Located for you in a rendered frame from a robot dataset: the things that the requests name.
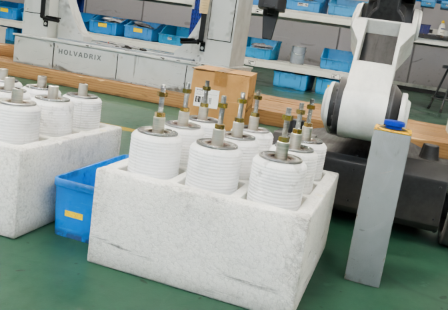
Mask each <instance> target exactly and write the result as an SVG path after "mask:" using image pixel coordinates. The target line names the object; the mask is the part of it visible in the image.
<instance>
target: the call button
mask: <svg viewBox="0 0 448 310"><path fill-rule="evenodd" d="M384 124H385V127H386V128H389V129H395V130H402V128H403V127H405V123H404V122H402V121H397V120H392V119H385V120H384Z"/></svg>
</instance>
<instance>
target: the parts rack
mask: <svg viewBox="0 0 448 310"><path fill-rule="evenodd" d="M140 1H150V2H155V3H164V4H170V5H180V6H185V7H192V12H191V22H190V28H189V36H190V34H191V32H192V31H193V30H194V28H195V26H196V24H197V23H198V21H199V20H200V18H201V14H202V13H199V10H200V5H201V0H140ZM77 4H78V8H79V11H80V12H82V13H83V8H84V0H77ZM251 15H254V16H259V17H262V16H263V10H262V9H260V8H258V5H253V6H252V12H251ZM278 19H283V20H289V21H298V22H304V23H313V24H318V25H328V26H334V27H343V28H348V29H350V28H351V20H352V17H344V16H338V15H328V14H322V13H312V12H306V11H297V10H291V9H285V12H284V13H279V18H278ZM0 25H4V26H8V27H16V28H21V29H22V28H23V22H22V21H16V20H11V19H3V18H0ZM88 33H89V34H90V36H92V40H95V41H102V42H109V41H113V42H116V43H123V44H126V45H132V46H136V47H140V48H144V49H152V50H157V51H164V52H169V53H174V51H175V50H177V49H178V48H180V46H176V45H168V44H164V43H159V42H151V41H143V40H138V39H130V38H125V37H119V36H112V35H104V34H100V33H92V32H90V31H88ZM244 65H251V66H256V67H263V68H268V69H276V70H280V71H288V72H293V73H300V74H305V75H313V76H318V77H325V78H330V79H338V80H339V79H341V77H348V76H349V73H346V72H342V71H334V70H329V69H321V68H320V67H319V66H314V65H306V64H303V65H297V64H292V63H290V62H288V61H280V60H265V59H257V58H252V57H245V60H244Z"/></svg>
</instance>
